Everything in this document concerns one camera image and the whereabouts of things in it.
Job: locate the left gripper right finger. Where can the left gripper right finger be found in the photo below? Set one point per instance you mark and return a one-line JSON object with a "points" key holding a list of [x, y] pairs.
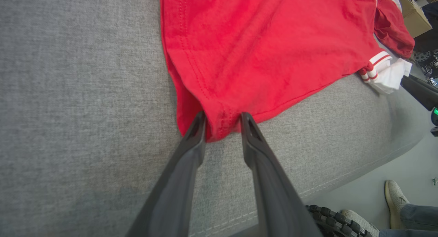
{"points": [[277, 202]]}

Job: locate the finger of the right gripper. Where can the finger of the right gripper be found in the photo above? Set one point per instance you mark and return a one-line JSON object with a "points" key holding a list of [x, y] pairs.
{"points": [[422, 93]]}

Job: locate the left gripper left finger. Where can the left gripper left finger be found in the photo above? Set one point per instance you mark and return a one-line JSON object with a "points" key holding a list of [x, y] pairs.
{"points": [[171, 196]]}

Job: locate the red white basketball shorts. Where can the red white basketball shorts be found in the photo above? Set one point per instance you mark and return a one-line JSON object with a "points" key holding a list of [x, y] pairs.
{"points": [[393, 31]]}

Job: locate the red T-shirt striped cuffs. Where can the red T-shirt striped cuffs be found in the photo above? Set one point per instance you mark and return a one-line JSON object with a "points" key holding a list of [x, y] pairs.
{"points": [[273, 41]]}

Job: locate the black device with green light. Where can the black device with green light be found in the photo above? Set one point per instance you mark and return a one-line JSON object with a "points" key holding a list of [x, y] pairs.
{"points": [[435, 119]]}

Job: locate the black metal parts pile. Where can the black metal parts pile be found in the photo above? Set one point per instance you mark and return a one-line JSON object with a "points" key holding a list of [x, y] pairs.
{"points": [[427, 64]]}

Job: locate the black ridged robot wheel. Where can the black ridged robot wheel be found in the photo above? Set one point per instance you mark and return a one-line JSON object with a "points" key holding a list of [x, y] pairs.
{"points": [[328, 220]]}

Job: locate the person in dark blue clothes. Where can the person in dark blue clothes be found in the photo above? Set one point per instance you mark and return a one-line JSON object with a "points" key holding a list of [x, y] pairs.
{"points": [[427, 31]]}

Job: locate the brown cardboard box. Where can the brown cardboard box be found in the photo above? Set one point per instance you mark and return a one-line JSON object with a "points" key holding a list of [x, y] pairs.
{"points": [[412, 14]]}

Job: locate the beige sneaker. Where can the beige sneaker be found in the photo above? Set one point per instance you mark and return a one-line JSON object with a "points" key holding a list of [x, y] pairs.
{"points": [[395, 199], [359, 221]]}

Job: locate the blue jeans leg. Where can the blue jeans leg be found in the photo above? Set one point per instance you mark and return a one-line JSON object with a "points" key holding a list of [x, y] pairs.
{"points": [[421, 216], [410, 233]]}

